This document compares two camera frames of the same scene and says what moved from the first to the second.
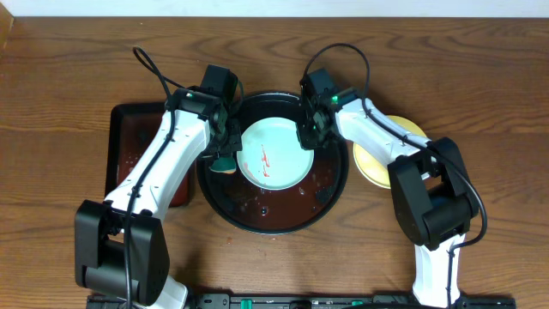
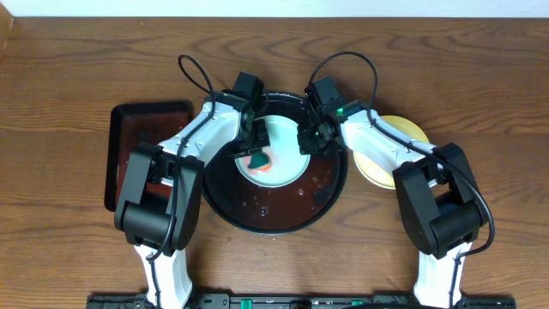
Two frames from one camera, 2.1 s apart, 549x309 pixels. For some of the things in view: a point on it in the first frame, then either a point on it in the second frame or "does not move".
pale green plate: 272,156 does not move
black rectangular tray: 133,128 does not move
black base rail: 308,301 does not move
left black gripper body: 224,143 -> 256,139
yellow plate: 375,169 does not move
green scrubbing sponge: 225,165 -> 260,162
